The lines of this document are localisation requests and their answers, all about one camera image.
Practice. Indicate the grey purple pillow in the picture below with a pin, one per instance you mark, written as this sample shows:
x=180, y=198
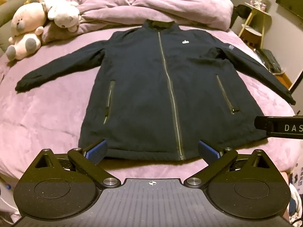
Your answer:
x=54, y=33

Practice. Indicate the purple bed sheet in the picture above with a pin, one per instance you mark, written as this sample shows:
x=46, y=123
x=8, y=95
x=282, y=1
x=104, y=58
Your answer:
x=47, y=113

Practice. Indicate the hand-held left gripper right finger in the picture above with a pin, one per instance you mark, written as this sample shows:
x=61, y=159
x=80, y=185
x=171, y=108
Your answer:
x=208, y=152

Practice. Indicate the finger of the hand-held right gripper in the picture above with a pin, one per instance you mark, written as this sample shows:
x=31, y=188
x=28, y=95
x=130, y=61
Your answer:
x=260, y=123

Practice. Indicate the black bag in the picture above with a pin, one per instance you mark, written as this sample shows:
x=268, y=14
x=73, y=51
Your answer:
x=269, y=60

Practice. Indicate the yellow side table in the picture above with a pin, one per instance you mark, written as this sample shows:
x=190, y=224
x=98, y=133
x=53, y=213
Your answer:
x=260, y=10

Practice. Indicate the dark cloth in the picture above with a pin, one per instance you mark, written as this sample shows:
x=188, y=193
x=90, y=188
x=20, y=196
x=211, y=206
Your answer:
x=239, y=15

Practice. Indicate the purple duvet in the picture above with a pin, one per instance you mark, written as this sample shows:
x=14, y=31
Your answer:
x=189, y=9

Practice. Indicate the dark navy zip jacket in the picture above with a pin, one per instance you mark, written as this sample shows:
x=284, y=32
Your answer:
x=142, y=87

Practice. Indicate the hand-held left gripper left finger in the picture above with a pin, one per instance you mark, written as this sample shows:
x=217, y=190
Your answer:
x=97, y=151

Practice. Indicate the pink teddy bear plush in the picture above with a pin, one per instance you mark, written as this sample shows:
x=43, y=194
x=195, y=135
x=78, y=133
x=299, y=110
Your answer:
x=26, y=21

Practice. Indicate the white plush toy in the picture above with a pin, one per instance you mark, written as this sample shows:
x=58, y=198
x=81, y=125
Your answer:
x=61, y=11

